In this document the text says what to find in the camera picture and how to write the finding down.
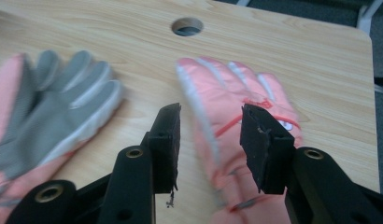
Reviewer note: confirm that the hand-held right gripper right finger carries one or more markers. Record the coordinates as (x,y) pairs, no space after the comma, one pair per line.
(264,149)

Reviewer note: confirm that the pink glove with white stripes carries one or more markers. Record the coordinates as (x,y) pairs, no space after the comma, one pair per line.
(208,99)

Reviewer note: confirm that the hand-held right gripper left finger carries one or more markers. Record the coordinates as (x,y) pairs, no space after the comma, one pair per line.
(166,146)

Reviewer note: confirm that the white metal desk frame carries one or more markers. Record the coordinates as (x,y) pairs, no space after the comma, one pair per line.
(367,15)

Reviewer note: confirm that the pink glove with grey palm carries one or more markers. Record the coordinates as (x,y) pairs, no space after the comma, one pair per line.
(55,121)

